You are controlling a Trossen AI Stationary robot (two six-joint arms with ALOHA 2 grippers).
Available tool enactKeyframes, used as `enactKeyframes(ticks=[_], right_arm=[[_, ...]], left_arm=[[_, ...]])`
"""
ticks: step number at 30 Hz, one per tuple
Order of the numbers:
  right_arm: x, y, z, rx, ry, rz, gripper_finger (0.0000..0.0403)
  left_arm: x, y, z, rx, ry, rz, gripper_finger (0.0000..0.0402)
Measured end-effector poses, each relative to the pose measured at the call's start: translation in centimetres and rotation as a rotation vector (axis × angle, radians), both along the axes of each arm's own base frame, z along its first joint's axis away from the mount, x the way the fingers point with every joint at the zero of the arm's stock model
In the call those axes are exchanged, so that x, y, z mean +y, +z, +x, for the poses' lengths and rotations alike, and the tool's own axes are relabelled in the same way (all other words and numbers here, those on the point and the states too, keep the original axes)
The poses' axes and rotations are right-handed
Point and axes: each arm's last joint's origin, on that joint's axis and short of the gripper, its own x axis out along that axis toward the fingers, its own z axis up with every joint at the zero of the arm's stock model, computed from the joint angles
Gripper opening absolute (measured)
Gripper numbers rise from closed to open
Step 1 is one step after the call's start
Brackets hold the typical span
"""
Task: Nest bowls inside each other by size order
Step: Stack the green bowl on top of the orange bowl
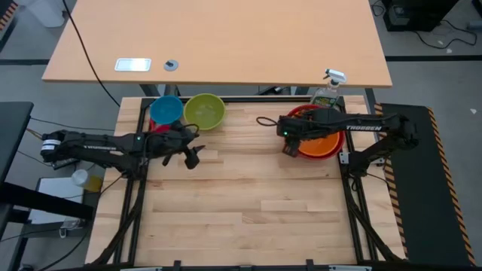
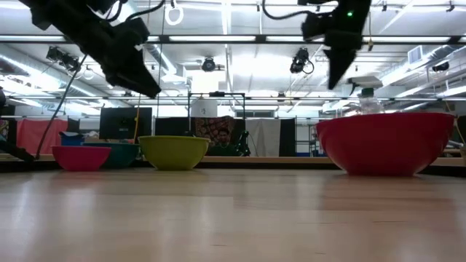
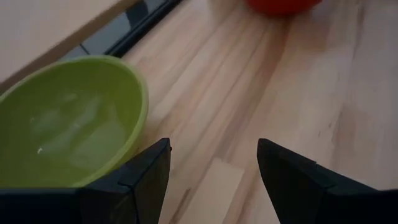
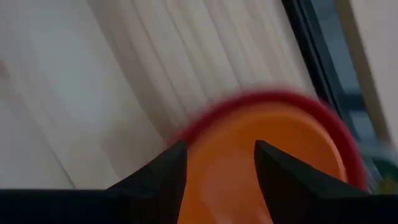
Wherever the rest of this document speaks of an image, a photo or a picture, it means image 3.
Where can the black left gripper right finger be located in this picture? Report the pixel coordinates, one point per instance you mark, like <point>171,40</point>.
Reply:
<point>298,189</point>

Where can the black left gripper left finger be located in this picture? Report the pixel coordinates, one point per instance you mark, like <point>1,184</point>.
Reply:
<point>136,186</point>

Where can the green plastic bowl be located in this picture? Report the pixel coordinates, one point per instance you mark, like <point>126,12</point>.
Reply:
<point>68,124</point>

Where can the red plastic bowl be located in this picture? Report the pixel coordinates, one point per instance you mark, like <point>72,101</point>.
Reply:
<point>281,5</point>

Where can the light wooden board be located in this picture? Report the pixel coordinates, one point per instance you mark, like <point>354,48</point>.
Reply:
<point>40,28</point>

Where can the black table edge rail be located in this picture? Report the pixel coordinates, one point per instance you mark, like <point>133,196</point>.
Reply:
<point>141,29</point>

